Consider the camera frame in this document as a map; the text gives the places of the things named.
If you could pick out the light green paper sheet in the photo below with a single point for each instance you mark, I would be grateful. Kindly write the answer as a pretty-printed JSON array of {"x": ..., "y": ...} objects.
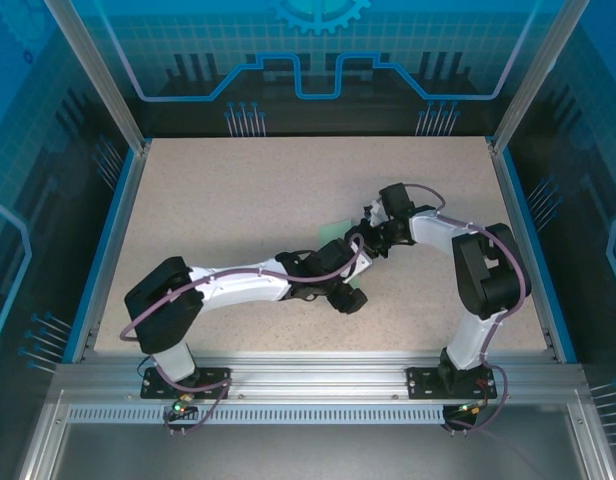
[{"x": 333, "y": 232}]

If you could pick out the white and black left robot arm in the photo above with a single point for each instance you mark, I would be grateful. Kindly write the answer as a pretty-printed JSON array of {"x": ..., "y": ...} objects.
[{"x": 238, "y": 287}]

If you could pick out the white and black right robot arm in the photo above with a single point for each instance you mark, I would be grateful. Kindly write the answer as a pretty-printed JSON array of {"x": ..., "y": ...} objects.
[{"x": 433, "y": 235}]

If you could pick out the grey metal shelf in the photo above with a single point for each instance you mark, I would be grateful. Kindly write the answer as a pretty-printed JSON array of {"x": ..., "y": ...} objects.
[{"x": 313, "y": 455}]

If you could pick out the small connector with green light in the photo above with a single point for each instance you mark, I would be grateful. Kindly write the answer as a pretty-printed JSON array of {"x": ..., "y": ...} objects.
[
  {"x": 470, "y": 409},
  {"x": 180, "y": 405}
]

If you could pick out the aluminium side frame rail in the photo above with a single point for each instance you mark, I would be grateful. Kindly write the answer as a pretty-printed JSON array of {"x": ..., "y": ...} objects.
[
  {"x": 502, "y": 165},
  {"x": 138, "y": 165}
]

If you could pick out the aluminium mounting rail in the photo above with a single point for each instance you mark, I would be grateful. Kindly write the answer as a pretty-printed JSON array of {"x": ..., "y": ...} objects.
[{"x": 313, "y": 375}]

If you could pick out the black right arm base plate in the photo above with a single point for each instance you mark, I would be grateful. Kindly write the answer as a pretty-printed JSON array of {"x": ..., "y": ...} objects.
[{"x": 420, "y": 382}]

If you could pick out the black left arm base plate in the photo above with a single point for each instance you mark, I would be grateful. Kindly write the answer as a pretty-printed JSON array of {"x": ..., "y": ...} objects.
[{"x": 215, "y": 376}]

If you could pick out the aluminium frame post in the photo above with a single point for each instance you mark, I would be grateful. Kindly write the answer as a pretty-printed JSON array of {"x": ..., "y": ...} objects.
[
  {"x": 528, "y": 75},
  {"x": 103, "y": 75}
]

